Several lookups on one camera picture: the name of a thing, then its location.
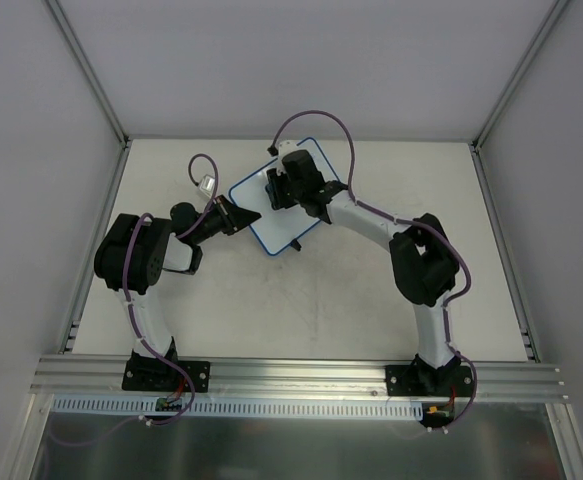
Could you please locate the aluminium frame post right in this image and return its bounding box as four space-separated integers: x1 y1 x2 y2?
471 0 571 150

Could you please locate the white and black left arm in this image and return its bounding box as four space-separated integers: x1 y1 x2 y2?
94 195 262 390

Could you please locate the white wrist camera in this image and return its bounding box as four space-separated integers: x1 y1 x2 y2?
267 141 298 174
197 174 217 199

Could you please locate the white slotted cable duct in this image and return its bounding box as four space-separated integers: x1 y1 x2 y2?
51 395 424 421

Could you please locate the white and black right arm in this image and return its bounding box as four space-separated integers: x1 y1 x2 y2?
265 146 461 396

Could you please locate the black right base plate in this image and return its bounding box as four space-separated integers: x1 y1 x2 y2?
385 363 475 397

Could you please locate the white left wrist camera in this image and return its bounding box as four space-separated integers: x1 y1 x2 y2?
197 174 217 199

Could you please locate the blue-framed whiteboard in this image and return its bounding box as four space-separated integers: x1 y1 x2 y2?
229 159 320 256

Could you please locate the black whiteboard foot left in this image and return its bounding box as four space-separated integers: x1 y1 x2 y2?
290 239 302 252

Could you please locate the aluminium mounting rail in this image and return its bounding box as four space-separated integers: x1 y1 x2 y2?
29 354 571 404

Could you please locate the blue bone-shaped eraser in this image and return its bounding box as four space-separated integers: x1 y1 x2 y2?
265 184 275 202

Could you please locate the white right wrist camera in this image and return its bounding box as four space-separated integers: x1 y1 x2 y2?
267 141 298 174

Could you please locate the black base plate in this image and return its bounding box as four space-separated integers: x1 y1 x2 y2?
385 363 475 397
121 356 211 393

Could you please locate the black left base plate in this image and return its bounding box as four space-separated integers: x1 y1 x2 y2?
121 356 211 393

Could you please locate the aluminium frame post left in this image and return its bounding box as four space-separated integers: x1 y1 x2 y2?
42 0 129 147

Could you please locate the aluminium frame post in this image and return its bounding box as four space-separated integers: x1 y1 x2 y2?
471 0 571 150
42 0 129 147

